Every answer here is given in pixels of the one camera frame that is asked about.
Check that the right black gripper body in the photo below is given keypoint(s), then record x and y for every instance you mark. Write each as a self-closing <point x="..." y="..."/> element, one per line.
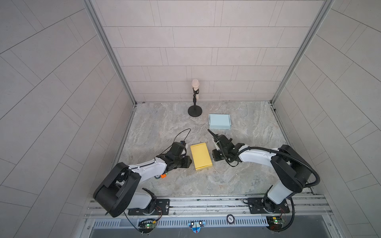
<point x="219" y="155"/>

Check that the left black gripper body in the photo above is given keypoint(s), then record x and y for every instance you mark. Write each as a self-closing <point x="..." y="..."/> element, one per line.
<point x="181" y="162"/>

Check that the yellow paper box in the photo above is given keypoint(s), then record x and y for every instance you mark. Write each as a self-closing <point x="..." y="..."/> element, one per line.
<point x="201" y="156"/>

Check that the light blue paper box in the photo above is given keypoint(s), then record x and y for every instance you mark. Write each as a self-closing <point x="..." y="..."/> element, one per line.
<point x="219" y="121"/>

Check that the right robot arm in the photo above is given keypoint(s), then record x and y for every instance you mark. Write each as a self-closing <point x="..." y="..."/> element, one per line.
<point x="293" y="171"/>

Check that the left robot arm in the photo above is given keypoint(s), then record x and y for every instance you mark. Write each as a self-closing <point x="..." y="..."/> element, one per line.
<point x="118" y="191"/>

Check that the orange green small toy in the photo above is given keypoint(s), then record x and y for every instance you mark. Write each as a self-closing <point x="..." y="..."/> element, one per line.
<point x="163" y="175"/>

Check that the round black badge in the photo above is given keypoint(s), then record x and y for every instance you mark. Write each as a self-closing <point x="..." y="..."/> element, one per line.
<point x="230" y="219"/>

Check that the blue sticker marker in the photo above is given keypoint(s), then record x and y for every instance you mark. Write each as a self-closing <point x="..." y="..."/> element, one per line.
<point x="196" y="226"/>

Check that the left circuit board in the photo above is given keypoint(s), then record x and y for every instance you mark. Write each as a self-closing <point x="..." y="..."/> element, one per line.
<point x="148" y="224"/>

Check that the circuit board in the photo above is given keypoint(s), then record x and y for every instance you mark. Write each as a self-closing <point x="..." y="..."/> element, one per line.
<point x="148" y="224"/>
<point x="274" y="222"/>

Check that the beige microphone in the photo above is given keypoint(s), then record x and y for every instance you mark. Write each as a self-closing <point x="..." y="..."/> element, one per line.
<point x="195" y="86"/>

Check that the right circuit board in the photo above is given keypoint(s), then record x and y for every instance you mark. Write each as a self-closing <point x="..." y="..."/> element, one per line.
<point x="274" y="222"/>

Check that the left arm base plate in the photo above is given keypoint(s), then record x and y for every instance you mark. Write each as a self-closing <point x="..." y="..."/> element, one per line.
<point x="156" y="208"/>

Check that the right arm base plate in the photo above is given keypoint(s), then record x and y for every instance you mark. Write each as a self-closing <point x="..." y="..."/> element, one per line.
<point x="266" y="206"/>

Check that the aluminium mounting rail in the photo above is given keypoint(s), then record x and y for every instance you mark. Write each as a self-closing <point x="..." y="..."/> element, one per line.
<point x="237" y="205"/>

